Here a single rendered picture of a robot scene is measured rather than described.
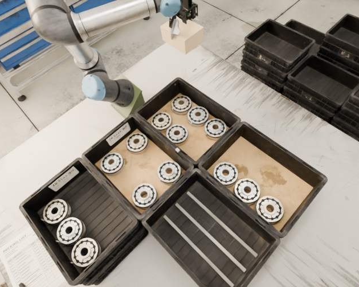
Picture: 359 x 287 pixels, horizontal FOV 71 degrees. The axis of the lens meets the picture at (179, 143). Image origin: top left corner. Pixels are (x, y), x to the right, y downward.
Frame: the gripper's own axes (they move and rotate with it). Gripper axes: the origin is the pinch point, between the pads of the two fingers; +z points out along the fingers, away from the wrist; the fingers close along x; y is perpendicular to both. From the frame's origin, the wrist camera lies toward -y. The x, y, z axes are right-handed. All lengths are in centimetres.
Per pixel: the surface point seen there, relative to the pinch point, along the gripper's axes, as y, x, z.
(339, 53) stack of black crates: 44, 109, 60
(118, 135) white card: 9, -52, 21
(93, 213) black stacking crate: 28, -81, 27
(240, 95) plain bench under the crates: 27, 17, 40
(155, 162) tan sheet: 29, -48, 27
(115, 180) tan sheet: 23, -66, 27
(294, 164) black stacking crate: 74, -10, 20
